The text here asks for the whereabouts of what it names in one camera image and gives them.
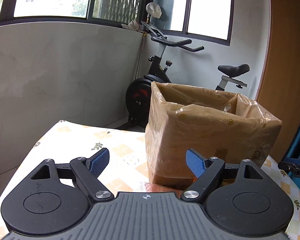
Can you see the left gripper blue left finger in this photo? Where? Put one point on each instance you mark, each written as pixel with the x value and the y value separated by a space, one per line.
pixel 87 171

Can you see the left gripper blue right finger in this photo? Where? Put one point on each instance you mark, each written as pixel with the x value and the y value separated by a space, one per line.
pixel 208 174

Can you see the brown cardboard box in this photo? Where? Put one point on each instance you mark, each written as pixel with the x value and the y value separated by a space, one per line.
pixel 210 134

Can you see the black exercise bike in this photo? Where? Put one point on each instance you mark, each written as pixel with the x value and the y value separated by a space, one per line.
pixel 138 94

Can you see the black tripod equipment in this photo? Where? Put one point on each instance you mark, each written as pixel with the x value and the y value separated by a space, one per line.
pixel 290 165

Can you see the wooden headboard panel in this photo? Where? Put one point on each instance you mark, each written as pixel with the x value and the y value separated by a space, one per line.
pixel 279 91

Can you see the white cloth on pole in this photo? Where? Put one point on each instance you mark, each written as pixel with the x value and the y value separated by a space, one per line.
pixel 154 10

